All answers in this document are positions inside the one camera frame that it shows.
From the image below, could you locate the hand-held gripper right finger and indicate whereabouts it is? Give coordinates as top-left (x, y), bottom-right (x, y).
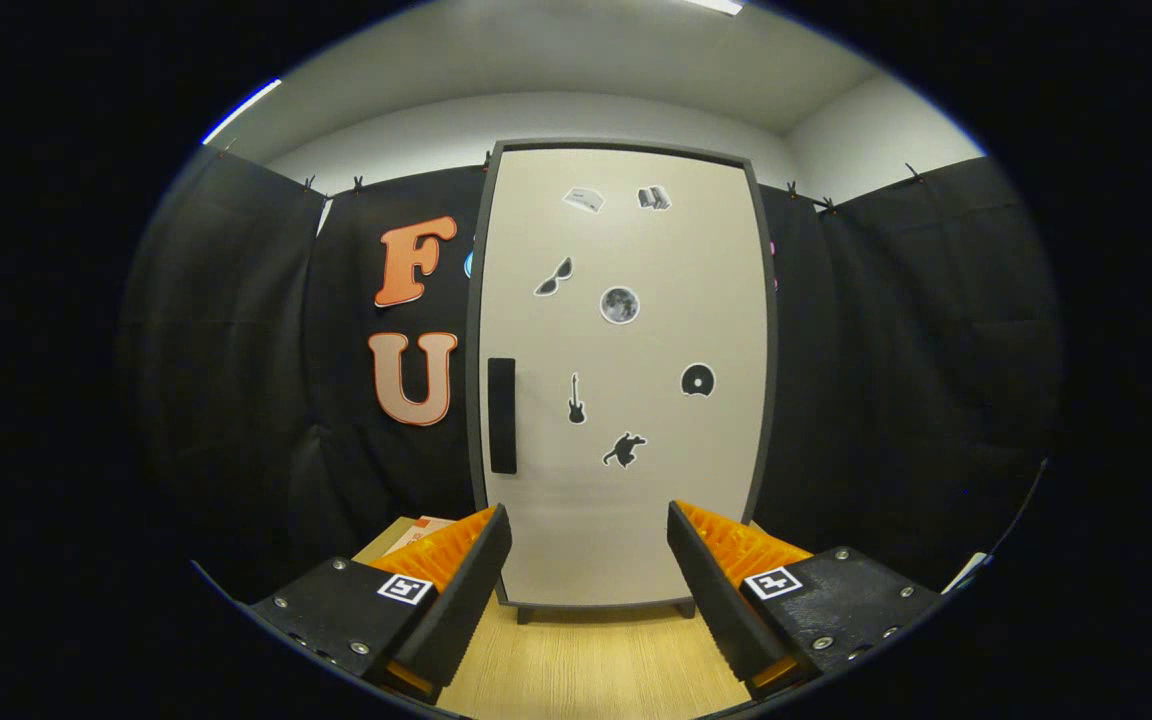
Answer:
top-left (667, 500), bottom-right (942, 701)

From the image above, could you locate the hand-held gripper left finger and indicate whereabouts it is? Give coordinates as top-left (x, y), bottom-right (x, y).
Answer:
top-left (248, 503), bottom-right (514, 701)

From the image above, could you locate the beige shoe cabinet door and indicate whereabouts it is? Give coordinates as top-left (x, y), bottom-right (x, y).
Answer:
top-left (479, 148), bottom-right (770, 608)

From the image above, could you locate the black door handle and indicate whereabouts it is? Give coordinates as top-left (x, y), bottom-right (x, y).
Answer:
top-left (488, 357), bottom-right (519, 475)

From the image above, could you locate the dark grey shoe cabinet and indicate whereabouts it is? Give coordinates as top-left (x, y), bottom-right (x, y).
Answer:
top-left (464, 138), bottom-right (779, 624)

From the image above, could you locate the stack of books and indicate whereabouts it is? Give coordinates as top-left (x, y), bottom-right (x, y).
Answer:
top-left (381, 515), bottom-right (457, 556)

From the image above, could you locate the black backdrop cloth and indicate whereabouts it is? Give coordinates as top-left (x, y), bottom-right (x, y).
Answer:
top-left (116, 148), bottom-right (1065, 601)

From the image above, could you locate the black metal stand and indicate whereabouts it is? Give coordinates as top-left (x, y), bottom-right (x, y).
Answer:
top-left (986, 458), bottom-right (1049, 561)

